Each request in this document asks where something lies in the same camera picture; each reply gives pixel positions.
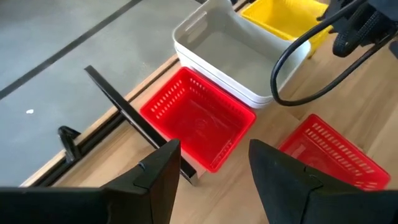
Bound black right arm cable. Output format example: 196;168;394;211
269;0;398;107

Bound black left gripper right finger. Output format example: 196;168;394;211
248;138;374;224

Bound white plastic storage bin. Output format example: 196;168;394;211
175;43;276;110
172;0;312;105

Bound red plastic slotted basket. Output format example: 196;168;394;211
277;113;392;191
139;66;257;174

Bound yellow plastic slotted basket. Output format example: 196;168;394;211
240;0;333;59

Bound black table frame rail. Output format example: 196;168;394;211
30;110;133;187

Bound black clamp hook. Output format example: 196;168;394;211
57;125;82;165

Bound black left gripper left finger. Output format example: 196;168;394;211
101;138;182;224

